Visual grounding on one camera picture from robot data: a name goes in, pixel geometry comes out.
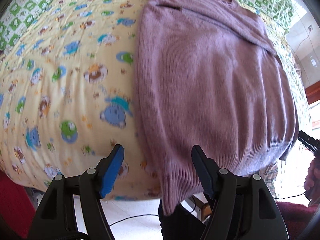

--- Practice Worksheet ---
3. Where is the purple knit sweater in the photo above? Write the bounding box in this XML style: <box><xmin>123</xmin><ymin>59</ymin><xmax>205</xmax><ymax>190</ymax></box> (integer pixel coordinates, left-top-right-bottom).
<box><xmin>133</xmin><ymin>0</ymin><xmax>298</xmax><ymax>215</ymax></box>

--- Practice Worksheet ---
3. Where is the person's right hand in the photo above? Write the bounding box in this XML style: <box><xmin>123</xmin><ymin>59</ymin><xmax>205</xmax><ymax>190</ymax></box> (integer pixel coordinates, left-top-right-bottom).
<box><xmin>304</xmin><ymin>158</ymin><xmax>319</xmax><ymax>201</ymax></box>

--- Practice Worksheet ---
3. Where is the wooden chair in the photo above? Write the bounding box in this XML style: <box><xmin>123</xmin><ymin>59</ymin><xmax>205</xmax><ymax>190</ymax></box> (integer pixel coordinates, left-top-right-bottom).
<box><xmin>185</xmin><ymin>195</ymin><xmax>212</xmax><ymax>222</ymax></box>

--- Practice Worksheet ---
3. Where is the red sleeve of person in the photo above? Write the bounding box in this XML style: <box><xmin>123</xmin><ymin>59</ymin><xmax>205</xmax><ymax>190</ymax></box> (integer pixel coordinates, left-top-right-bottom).
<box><xmin>276</xmin><ymin>202</ymin><xmax>317</xmax><ymax>239</ymax></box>

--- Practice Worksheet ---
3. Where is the yellow cartoon print quilt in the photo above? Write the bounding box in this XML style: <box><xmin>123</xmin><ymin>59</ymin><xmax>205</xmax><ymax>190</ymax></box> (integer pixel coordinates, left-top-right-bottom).
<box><xmin>0</xmin><ymin>0</ymin><xmax>312</xmax><ymax>202</ymax></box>

